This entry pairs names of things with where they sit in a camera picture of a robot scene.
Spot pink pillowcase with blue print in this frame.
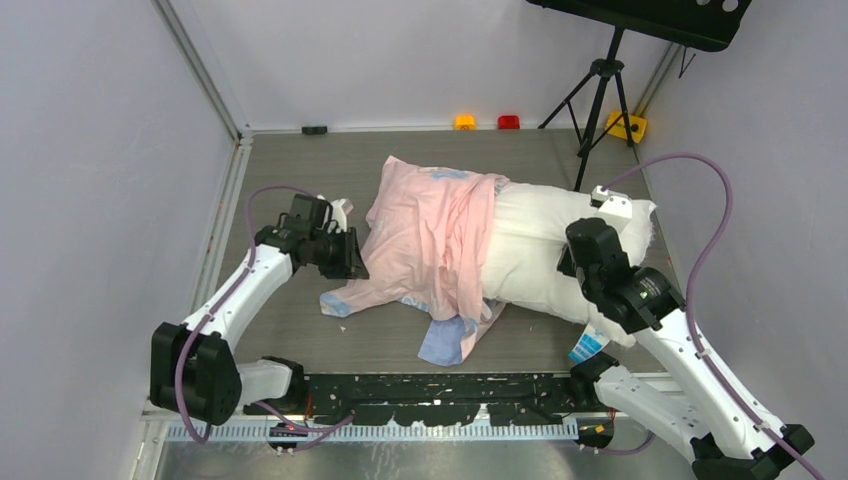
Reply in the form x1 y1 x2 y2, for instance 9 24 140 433
320 156 510 367

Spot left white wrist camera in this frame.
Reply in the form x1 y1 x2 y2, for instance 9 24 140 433
317 195 353 234

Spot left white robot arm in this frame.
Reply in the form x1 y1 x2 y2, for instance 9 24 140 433
149 192 369 426

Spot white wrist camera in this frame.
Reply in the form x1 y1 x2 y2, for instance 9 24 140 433
590 186 633 234
317 195 353 234

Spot white slotted cable duct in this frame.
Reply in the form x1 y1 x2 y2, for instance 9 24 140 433
165 418 581 444

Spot white pillow care label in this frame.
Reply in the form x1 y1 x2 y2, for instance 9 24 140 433
568 325 609 364

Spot yellow block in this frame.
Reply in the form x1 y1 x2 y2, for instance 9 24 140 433
604 110 648 144

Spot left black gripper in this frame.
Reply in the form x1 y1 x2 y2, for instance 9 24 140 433
310 226 368 280

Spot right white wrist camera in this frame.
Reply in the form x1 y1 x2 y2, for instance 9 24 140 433
590 186 633 234

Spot white pillow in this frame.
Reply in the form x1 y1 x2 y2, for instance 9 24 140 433
481 183 636 348

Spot red block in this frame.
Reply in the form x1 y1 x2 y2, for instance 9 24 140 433
497 115 521 130

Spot small black block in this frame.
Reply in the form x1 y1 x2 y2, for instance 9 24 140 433
301 125 328 136

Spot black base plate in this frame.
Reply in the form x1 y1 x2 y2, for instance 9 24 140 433
267 373 616 427

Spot black overhead panel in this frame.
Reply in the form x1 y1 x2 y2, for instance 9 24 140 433
529 0 751 53

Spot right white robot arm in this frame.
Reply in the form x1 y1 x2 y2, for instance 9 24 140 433
558 218 815 479

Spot black tripod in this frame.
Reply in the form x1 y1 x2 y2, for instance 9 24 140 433
537 27 636 191

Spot orange block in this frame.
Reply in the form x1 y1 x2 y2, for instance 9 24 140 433
453 115 477 131

